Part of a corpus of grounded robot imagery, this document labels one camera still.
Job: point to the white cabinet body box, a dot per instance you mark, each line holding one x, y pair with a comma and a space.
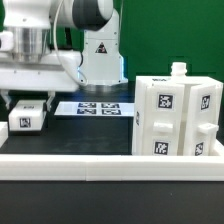
143, 83

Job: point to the white base marker plate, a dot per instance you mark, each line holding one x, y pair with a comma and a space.
98, 109

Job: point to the white cabinet top block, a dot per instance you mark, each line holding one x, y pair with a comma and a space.
27, 115

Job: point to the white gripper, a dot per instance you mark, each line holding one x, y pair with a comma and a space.
54, 73

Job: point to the white U-shaped fence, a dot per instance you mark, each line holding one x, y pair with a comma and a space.
113, 168

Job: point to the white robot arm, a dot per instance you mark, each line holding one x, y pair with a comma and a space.
29, 63

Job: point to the white cabinet door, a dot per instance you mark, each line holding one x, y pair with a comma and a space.
202, 119
162, 119

